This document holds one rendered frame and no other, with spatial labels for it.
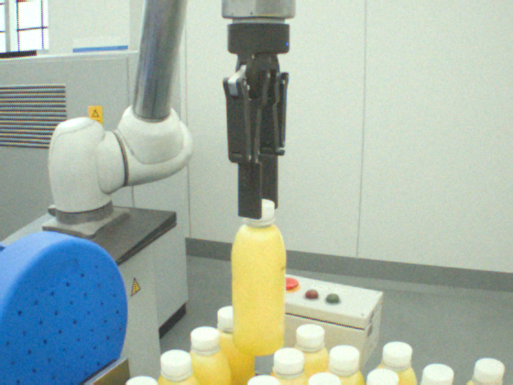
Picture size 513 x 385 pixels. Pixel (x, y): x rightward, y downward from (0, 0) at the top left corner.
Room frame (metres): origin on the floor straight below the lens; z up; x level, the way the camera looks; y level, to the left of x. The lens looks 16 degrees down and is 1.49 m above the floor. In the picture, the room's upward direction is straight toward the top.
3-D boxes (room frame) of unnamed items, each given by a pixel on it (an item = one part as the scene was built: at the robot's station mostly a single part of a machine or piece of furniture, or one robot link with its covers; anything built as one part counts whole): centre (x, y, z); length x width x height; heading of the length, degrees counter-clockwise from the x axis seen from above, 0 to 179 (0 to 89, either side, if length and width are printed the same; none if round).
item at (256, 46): (0.68, 0.00, 1.47); 0.08 x 0.07 x 0.09; 153
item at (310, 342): (0.68, -0.07, 1.09); 0.04 x 0.04 x 0.02
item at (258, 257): (0.68, 0.00, 1.18); 0.07 x 0.07 x 0.19
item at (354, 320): (0.82, -0.10, 1.05); 0.20 x 0.10 x 0.10; 63
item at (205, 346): (0.68, 0.07, 1.09); 0.04 x 0.04 x 0.02
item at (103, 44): (2.64, 0.74, 1.48); 0.24 x 0.12 x 0.08; 79
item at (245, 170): (0.64, 0.02, 1.34); 0.03 x 0.01 x 0.05; 153
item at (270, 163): (0.70, -0.01, 1.31); 0.03 x 0.01 x 0.07; 63
